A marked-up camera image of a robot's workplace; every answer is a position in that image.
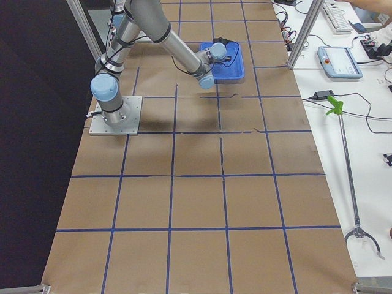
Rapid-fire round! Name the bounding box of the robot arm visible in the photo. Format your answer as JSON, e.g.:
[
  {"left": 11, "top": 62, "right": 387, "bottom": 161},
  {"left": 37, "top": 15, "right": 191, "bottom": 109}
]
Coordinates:
[{"left": 90, "top": 1, "right": 227, "bottom": 129}]

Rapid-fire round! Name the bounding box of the blue plastic tray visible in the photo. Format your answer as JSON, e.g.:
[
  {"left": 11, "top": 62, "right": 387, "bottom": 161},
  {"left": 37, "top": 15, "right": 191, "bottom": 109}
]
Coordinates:
[{"left": 211, "top": 42, "right": 245, "bottom": 84}]

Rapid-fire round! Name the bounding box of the black power adapter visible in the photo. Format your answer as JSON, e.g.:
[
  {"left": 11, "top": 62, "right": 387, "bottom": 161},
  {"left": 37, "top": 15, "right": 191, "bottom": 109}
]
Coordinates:
[{"left": 313, "top": 90, "right": 334, "bottom": 100}]

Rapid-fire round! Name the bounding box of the teach pendant tablet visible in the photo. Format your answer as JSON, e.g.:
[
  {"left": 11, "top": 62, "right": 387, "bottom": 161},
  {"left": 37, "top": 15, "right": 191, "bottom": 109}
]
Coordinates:
[{"left": 317, "top": 46, "right": 363, "bottom": 80}]

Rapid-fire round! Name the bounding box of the white keyboard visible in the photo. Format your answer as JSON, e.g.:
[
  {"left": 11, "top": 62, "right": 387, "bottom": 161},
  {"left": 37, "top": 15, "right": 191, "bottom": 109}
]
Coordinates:
[{"left": 321, "top": 1, "right": 353, "bottom": 35}]

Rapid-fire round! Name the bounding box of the black smartphone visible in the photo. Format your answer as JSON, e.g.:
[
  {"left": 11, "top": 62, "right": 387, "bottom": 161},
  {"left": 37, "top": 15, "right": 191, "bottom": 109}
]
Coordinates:
[{"left": 349, "top": 21, "right": 367, "bottom": 34}]

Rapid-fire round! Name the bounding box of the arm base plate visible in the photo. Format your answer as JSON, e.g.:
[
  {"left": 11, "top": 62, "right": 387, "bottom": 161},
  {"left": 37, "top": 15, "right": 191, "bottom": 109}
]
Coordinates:
[{"left": 89, "top": 96, "right": 143, "bottom": 135}]

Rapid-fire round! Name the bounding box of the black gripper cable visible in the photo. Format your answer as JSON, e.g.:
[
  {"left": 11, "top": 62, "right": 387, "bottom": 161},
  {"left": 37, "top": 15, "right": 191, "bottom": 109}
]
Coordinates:
[{"left": 171, "top": 37, "right": 241, "bottom": 74}]

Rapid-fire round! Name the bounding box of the green handled reacher grabber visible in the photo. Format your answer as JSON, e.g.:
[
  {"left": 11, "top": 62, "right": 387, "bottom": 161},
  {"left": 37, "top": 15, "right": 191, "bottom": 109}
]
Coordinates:
[{"left": 325, "top": 95, "right": 386, "bottom": 260}]

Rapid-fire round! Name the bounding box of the aluminium frame post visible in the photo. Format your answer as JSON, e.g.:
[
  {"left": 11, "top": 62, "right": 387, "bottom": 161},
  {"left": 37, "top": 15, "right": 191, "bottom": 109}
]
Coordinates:
[{"left": 287, "top": 0, "right": 324, "bottom": 70}]

